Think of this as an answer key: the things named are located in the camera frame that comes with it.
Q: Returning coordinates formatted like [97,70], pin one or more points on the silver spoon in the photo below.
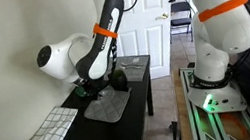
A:
[130,67]

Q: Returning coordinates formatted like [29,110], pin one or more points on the grey quilted pot holder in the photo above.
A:
[109,111]

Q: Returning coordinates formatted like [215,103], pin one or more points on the small green dish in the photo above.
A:
[80,92]

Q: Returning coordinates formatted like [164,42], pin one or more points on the clear drinking glass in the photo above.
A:
[107,92]

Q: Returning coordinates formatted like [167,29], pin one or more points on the aluminium base frame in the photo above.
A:
[205,131]

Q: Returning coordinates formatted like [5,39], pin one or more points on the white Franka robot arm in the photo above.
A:
[221,41]

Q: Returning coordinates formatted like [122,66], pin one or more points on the silver fork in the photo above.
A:
[132,63]

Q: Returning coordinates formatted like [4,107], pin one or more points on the black folding chair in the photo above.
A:
[180,21]

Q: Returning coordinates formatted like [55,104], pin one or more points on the wooden board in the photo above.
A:
[183,121]

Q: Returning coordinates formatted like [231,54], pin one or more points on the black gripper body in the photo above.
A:
[95,85]

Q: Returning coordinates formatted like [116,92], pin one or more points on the dark green glass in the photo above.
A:
[119,79]

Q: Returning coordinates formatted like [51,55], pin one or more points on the grey woven placemat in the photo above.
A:
[138,71]

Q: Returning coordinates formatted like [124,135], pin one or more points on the white checked dish towel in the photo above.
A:
[53,128]

